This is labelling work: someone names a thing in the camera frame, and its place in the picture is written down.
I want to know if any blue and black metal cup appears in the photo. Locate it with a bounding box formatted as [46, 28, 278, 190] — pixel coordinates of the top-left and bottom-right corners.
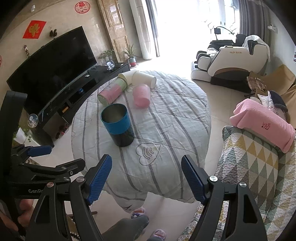
[100, 103, 134, 147]

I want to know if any pink plastic cup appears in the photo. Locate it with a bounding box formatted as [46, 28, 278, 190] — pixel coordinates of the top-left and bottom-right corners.
[132, 84, 151, 108]

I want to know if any white paper cup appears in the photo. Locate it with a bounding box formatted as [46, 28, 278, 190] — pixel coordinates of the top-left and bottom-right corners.
[118, 70, 136, 85]
[132, 71, 157, 89]

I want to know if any person left hand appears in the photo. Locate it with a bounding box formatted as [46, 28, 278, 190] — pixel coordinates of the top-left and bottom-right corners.
[1, 199, 34, 232]

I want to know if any glass crystal ball ornament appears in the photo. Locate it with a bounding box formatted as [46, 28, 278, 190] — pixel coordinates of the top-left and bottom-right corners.
[28, 114, 39, 128]

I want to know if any black TV stand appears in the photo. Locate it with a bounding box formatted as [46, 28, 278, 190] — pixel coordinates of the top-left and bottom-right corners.
[32, 63, 130, 138]

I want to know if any triangle patterned sofa cover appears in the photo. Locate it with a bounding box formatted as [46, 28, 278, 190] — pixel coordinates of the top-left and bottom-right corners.
[180, 126, 295, 240]

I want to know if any grey trouser leg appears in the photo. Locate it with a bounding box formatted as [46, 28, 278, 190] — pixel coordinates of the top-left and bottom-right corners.
[102, 215, 149, 241]

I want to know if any pink slipper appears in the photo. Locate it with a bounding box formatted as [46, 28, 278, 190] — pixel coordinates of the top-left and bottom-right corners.
[147, 229, 167, 241]
[131, 207, 146, 219]

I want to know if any black flat screen television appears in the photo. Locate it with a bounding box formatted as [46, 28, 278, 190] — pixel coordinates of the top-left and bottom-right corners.
[6, 26, 97, 114]

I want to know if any pink green labelled jar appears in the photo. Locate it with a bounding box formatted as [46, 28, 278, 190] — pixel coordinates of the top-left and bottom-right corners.
[97, 77, 128, 106]

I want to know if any pink folded blanket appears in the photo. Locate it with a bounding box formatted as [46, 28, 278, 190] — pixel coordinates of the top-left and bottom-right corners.
[230, 99, 295, 153]

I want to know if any grey striped quilt table cover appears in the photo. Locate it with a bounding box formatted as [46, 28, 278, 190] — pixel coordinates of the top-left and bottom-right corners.
[71, 71, 211, 212]

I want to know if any potted green plant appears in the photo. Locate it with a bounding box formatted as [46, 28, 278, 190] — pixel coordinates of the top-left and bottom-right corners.
[123, 44, 137, 68]

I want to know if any brown cardboard box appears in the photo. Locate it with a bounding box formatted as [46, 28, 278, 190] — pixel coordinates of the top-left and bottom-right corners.
[249, 64, 295, 128]

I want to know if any white massage chair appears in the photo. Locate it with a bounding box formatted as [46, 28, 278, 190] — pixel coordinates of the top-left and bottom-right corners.
[191, 34, 270, 93]

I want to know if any white standing air conditioner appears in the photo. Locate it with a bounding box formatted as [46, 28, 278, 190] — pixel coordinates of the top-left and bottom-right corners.
[129, 0, 160, 60]

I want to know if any grey curtain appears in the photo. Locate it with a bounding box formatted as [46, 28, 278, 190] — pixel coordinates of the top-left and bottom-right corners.
[238, 0, 270, 44]

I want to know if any red fu wall decoration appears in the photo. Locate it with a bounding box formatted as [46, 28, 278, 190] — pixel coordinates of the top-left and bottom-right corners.
[23, 20, 47, 39]

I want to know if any round red wall sticker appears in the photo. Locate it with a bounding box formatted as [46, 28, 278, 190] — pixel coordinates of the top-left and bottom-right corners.
[74, 1, 91, 14]

